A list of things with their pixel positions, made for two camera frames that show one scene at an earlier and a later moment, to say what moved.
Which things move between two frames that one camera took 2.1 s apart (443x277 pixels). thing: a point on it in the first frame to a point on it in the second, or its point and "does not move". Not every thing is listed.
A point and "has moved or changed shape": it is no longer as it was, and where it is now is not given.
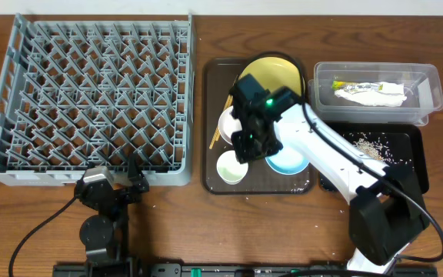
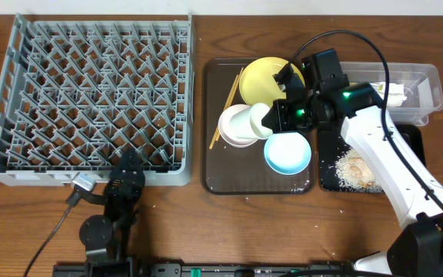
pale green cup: [229, 168] has moved or changed shape
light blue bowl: [288, 161] does not move
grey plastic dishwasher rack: [88, 90] does not move
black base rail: [142, 269] does not move
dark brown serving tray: [219, 75] does not move
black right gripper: [238, 143] to [278, 109]
